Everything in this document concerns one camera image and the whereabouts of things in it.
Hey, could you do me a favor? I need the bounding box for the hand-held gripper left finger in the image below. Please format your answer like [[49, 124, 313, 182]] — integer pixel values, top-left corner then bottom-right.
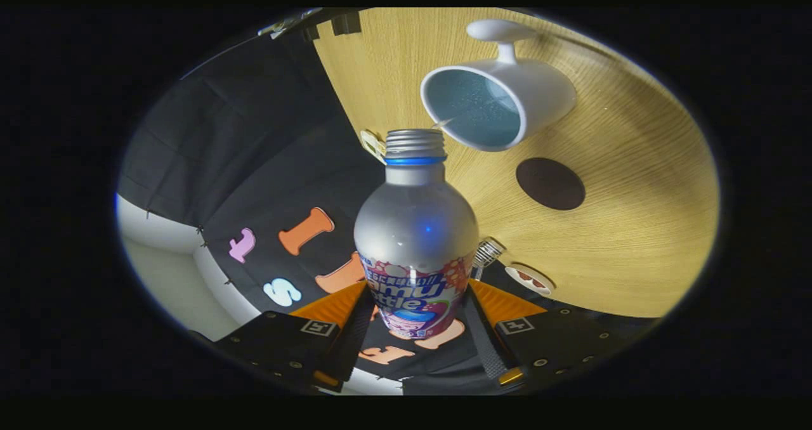
[[213, 281, 376, 393]]

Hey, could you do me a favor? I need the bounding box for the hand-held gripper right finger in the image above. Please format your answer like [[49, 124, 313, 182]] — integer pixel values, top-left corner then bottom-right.
[[466, 279, 641, 389]]

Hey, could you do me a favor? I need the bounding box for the silver juice bottle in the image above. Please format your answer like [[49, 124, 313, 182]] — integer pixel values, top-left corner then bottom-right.
[[353, 129, 480, 340]]

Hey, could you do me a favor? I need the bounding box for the dark round coaster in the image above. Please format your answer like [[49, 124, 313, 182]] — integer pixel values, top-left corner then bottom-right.
[[515, 157, 586, 211]]

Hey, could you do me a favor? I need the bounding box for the white cup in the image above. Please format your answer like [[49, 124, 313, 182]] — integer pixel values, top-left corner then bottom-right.
[[420, 19, 578, 152]]

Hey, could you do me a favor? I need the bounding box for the white round plate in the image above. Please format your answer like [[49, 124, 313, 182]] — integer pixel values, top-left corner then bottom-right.
[[504, 263, 556, 296]]

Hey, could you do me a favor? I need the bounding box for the wooden table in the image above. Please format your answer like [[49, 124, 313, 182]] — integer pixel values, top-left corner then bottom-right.
[[313, 8, 721, 318]]

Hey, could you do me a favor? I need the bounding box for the small white compartment tray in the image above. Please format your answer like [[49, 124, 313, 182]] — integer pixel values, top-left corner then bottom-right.
[[360, 129, 388, 164]]

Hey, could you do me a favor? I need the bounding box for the black backdrop cloth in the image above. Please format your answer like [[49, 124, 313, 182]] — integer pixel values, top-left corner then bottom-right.
[[117, 11, 660, 396]]

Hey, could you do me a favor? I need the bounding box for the metal wire utensil holder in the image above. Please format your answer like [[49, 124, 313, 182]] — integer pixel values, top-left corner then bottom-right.
[[473, 238, 506, 272]]

